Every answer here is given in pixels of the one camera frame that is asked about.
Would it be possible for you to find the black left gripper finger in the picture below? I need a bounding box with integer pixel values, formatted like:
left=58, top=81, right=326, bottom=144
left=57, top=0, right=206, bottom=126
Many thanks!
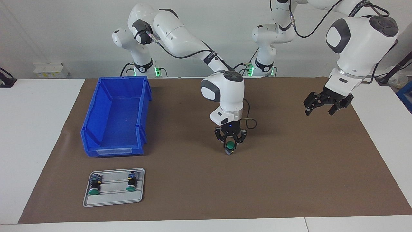
left=328, top=95, right=354, bottom=116
left=304, top=92, right=324, bottom=116

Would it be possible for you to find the brown paper table mat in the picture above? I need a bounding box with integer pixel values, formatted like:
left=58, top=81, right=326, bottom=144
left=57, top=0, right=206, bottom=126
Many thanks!
left=18, top=77, right=412, bottom=224

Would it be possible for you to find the clear plastic bag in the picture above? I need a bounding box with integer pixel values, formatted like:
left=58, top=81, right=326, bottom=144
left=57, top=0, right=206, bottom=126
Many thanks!
left=388, top=72, right=407, bottom=89

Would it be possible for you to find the black slanted stand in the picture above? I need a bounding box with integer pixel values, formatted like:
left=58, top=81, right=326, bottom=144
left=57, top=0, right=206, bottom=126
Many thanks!
left=375, top=52, right=412, bottom=86

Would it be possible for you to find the blue plastic storage bin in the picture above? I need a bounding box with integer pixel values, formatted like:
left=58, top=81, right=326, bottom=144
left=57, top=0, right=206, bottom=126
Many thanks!
left=80, top=76, right=152, bottom=158

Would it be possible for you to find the grey metal tray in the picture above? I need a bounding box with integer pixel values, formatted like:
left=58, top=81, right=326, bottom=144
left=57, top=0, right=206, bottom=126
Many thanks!
left=83, top=168, right=145, bottom=207

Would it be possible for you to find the white power strip box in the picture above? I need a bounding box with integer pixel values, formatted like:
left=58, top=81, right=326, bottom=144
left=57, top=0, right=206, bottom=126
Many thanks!
left=33, top=62, right=70, bottom=78

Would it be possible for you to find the black table clamp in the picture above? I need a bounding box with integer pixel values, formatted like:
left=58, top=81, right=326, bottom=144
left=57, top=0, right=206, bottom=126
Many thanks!
left=0, top=68, right=17, bottom=88

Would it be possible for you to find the black left base cable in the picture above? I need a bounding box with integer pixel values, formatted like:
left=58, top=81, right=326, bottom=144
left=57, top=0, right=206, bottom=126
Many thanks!
left=229, top=63, right=251, bottom=77

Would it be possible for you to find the black base cable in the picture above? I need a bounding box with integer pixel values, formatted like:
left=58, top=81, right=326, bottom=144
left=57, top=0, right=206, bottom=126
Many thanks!
left=229, top=63, right=251, bottom=77
left=121, top=62, right=136, bottom=77

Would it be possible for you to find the blue frame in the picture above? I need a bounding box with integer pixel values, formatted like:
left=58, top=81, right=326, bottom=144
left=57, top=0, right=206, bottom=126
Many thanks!
left=396, top=81, right=412, bottom=113

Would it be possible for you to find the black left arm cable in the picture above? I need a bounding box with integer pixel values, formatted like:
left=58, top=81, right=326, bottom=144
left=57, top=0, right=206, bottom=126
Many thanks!
left=288, top=0, right=398, bottom=85

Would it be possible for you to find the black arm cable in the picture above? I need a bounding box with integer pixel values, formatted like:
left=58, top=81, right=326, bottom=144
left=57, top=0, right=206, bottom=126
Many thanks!
left=288, top=0, right=398, bottom=85
left=138, top=29, right=258, bottom=129

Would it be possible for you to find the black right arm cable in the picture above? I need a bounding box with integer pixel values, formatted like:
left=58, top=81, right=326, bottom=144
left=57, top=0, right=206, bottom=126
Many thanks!
left=138, top=29, right=258, bottom=129

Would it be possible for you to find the black right base cable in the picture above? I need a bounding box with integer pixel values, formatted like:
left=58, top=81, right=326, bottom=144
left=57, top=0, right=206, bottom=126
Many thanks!
left=121, top=62, right=136, bottom=77

